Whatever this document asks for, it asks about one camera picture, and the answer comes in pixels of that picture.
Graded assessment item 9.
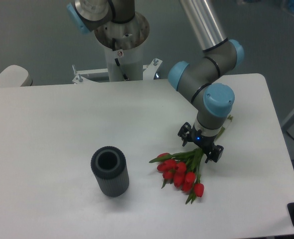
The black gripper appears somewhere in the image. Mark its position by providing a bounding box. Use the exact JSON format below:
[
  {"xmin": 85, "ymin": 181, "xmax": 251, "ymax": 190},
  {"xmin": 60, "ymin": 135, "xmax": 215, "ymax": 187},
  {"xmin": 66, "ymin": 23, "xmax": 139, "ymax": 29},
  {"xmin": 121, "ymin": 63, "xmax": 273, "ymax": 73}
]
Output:
[{"xmin": 177, "ymin": 122, "xmax": 224, "ymax": 163}]

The red tulip bouquet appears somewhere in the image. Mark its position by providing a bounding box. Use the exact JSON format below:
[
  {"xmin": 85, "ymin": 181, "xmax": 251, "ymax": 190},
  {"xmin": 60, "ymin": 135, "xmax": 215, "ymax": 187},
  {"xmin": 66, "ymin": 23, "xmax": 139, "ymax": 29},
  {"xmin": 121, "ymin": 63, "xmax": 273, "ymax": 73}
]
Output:
[{"xmin": 149, "ymin": 115, "xmax": 233, "ymax": 204}]

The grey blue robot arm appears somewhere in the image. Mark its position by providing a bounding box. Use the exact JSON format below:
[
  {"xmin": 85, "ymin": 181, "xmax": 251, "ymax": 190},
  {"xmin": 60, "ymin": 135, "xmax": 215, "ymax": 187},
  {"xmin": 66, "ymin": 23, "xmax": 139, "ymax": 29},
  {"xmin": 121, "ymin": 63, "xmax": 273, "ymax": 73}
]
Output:
[{"xmin": 67, "ymin": 0, "xmax": 244, "ymax": 162}]

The dark grey ribbed vase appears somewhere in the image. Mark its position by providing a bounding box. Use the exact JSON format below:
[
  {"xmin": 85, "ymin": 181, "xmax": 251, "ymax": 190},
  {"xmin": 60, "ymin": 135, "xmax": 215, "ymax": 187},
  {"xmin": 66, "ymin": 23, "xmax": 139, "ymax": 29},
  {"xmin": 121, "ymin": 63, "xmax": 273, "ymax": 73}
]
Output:
[{"xmin": 91, "ymin": 146, "xmax": 130, "ymax": 197}]

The white chair armrest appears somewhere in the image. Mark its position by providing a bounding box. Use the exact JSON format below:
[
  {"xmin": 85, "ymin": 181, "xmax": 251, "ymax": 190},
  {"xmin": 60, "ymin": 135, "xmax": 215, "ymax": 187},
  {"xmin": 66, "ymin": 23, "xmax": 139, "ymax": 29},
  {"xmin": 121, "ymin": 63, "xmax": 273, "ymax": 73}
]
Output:
[{"xmin": 0, "ymin": 65, "xmax": 33, "ymax": 88}]

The white metal base bracket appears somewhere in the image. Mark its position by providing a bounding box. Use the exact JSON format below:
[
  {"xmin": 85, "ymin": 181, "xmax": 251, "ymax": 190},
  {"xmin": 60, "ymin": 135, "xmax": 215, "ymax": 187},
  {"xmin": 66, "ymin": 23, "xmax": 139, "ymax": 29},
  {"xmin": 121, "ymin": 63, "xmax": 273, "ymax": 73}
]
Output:
[{"xmin": 72, "ymin": 58, "xmax": 163, "ymax": 84}]

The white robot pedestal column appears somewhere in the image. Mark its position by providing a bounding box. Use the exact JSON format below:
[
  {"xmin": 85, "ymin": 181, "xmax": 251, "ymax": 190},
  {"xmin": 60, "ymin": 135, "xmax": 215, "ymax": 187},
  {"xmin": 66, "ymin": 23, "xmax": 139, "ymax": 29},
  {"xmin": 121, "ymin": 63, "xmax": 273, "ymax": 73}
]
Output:
[{"xmin": 94, "ymin": 12, "xmax": 150, "ymax": 82}]

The black cable on pedestal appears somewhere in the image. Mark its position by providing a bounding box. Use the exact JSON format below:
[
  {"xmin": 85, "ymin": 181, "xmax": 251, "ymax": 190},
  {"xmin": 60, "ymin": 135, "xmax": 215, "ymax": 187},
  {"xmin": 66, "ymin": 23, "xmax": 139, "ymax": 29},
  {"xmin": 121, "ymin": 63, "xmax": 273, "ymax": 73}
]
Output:
[{"xmin": 111, "ymin": 37, "xmax": 130, "ymax": 81}]

